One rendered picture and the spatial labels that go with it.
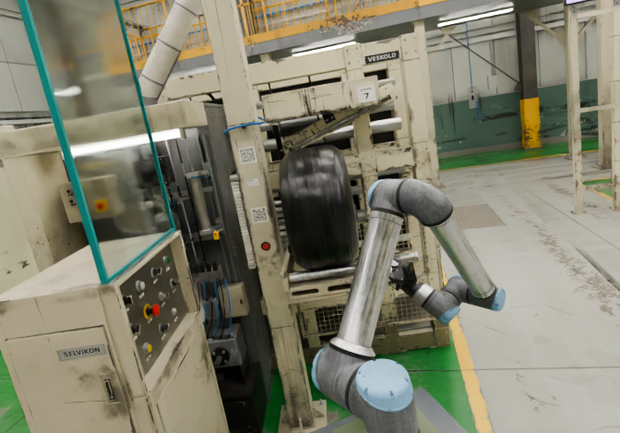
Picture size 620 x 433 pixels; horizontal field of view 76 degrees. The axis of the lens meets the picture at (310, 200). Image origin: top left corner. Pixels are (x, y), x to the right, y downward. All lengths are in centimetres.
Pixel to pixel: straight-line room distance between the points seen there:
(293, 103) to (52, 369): 149
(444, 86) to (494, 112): 143
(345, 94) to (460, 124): 917
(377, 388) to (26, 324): 102
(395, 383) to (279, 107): 144
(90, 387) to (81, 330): 19
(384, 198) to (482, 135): 1002
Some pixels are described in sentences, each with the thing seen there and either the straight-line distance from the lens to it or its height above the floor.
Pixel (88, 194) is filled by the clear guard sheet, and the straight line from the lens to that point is 127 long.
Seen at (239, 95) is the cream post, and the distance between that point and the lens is 188.
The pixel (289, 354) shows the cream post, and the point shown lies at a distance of 221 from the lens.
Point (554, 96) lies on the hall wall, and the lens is 1169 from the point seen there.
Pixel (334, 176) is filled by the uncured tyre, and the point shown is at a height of 137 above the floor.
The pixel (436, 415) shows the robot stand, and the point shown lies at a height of 60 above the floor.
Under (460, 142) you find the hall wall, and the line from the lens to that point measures 1122.
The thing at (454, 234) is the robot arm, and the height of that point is 118.
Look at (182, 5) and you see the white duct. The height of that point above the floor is 228.
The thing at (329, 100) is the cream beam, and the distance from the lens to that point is 210.
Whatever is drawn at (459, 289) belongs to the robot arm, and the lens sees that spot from 173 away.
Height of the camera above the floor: 163
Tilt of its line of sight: 12 degrees down
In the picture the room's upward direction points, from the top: 10 degrees counter-clockwise
